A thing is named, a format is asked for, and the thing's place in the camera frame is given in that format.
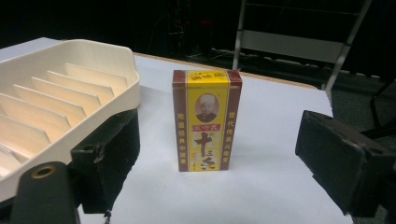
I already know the black chair frame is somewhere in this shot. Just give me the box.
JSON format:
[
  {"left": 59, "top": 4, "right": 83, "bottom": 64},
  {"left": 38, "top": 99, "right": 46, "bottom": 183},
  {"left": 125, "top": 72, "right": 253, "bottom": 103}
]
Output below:
[{"left": 361, "top": 79, "right": 396, "bottom": 140}]

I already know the cream plastic divided rack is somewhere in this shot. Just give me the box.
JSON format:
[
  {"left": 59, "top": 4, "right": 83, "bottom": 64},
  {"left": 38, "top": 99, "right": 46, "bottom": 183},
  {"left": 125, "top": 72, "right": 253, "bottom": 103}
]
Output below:
[{"left": 0, "top": 38, "right": 141, "bottom": 203}]

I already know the yellow and brown spice box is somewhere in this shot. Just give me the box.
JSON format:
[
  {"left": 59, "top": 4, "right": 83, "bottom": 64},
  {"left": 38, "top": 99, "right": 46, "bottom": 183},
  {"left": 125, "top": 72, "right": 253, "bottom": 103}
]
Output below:
[{"left": 172, "top": 69, "right": 244, "bottom": 173}]

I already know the grey metal stand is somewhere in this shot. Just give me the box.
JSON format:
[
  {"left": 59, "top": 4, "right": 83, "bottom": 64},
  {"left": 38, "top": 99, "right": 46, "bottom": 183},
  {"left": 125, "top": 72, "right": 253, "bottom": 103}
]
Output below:
[{"left": 232, "top": 0, "right": 374, "bottom": 93}]

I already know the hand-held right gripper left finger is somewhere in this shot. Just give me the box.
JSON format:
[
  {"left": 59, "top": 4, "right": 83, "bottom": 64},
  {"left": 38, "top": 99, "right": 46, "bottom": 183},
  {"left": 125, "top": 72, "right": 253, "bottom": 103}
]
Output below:
[{"left": 70, "top": 107, "right": 141, "bottom": 215}]

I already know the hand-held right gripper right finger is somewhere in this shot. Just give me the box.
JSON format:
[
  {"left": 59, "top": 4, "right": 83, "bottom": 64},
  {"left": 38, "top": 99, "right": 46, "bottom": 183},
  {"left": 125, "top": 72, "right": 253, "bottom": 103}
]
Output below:
[{"left": 294, "top": 109, "right": 396, "bottom": 218}]

